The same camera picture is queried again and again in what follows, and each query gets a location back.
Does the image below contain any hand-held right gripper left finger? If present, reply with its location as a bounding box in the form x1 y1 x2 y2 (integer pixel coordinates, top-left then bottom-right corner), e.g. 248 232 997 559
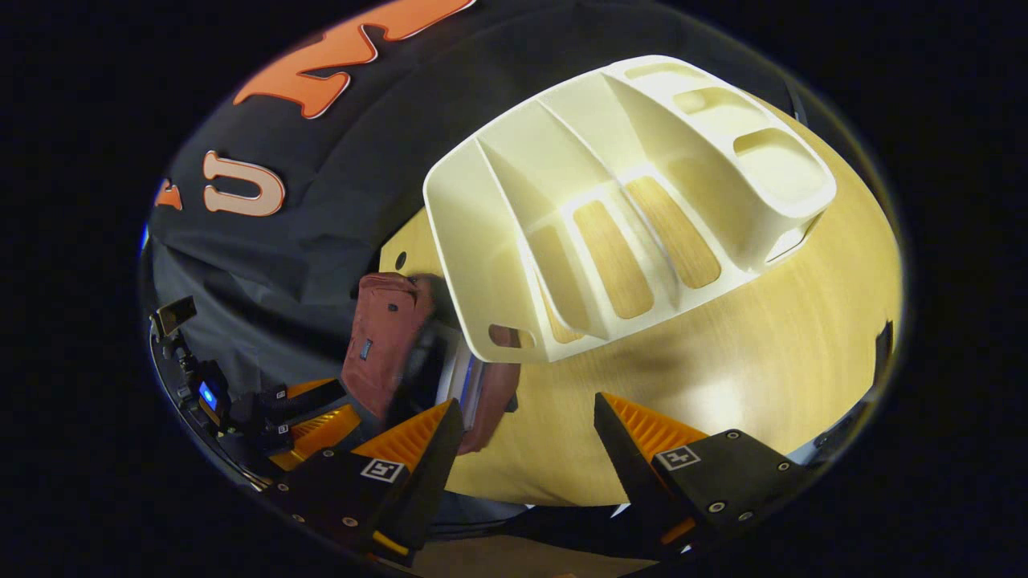
277 399 465 563

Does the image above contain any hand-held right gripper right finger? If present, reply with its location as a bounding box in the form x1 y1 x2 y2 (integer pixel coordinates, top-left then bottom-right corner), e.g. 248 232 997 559
593 392 812 555

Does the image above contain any maroon schoolbag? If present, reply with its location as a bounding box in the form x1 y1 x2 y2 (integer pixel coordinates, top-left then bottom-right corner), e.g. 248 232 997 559
341 273 523 457

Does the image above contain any blue cover book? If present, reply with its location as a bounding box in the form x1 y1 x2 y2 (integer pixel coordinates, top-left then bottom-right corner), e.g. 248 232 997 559
434 329 487 430

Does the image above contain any white bookshelf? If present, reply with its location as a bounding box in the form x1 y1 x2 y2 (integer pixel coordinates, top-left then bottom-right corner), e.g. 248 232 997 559
422 55 838 364

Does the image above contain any person's brown garment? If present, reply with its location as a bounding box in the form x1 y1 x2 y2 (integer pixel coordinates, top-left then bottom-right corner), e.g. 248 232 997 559
411 533 643 578

